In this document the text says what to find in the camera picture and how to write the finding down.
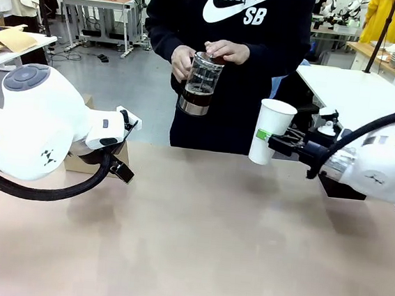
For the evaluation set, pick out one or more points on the wooden background table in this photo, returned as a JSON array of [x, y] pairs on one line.
[[371, 52]]

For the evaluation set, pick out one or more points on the white table with bags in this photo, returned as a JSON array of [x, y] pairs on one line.
[[25, 51]]

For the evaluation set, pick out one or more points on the black object on floor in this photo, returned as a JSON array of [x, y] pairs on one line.
[[103, 57]]

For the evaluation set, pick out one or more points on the black storage box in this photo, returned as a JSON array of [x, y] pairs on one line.
[[342, 190]]

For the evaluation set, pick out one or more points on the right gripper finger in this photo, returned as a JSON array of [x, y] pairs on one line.
[[281, 145], [295, 134]]

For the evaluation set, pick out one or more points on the person in yellow jacket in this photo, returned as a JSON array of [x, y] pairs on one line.
[[381, 18]]

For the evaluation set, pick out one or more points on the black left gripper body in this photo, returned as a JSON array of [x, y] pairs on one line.
[[122, 171]]

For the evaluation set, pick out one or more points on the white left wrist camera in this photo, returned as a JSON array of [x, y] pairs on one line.
[[130, 116]]

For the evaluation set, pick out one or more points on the white background workbench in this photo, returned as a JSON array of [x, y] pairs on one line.
[[335, 30]]

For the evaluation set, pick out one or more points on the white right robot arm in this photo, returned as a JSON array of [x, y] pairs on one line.
[[384, 166]]

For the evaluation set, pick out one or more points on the person's left hand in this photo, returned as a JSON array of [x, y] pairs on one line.
[[229, 51]]

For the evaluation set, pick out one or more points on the person's left forearm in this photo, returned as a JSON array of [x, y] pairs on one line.
[[280, 51]]

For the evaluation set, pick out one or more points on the white side table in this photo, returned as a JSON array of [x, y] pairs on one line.
[[349, 92]]

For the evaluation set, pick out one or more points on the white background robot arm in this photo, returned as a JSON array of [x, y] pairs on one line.
[[328, 3], [352, 7]]

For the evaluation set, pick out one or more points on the person's right hand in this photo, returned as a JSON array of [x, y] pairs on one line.
[[181, 62]]

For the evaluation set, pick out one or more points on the person in black hoodie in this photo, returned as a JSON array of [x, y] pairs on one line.
[[223, 98]]

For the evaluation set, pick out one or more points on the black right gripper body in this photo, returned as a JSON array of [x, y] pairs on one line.
[[314, 149]]

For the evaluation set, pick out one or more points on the person's right forearm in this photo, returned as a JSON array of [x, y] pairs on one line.
[[162, 36]]

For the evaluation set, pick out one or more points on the blue cloth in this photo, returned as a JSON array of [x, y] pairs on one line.
[[277, 84]]

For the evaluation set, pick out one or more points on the brown paper bags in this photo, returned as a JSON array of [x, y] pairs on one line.
[[5, 40]]

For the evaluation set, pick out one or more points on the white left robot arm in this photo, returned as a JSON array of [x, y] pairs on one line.
[[28, 121]]

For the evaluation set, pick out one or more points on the black chair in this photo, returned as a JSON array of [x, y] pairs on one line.
[[306, 113]]

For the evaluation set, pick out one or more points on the black vertical pole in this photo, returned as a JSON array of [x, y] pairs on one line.
[[379, 39]]

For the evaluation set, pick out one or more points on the white paper cup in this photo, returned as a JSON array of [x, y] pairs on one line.
[[274, 117]]

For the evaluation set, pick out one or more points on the grey-legged background table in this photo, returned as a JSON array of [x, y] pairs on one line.
[[99, 5]]

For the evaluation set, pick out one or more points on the glass french press coffee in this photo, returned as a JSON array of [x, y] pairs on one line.
[[198, 102]]

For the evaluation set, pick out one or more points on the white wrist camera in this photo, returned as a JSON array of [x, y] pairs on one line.
[[130, 116], [329, 125]]

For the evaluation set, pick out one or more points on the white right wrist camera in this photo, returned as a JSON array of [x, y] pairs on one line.
[[329, 125]]

